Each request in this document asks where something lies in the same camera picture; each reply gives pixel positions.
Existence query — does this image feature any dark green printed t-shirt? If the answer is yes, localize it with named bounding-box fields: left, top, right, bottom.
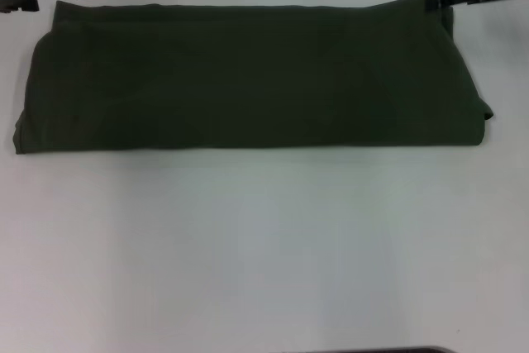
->
left=11, top=0, right=496, bottom=156

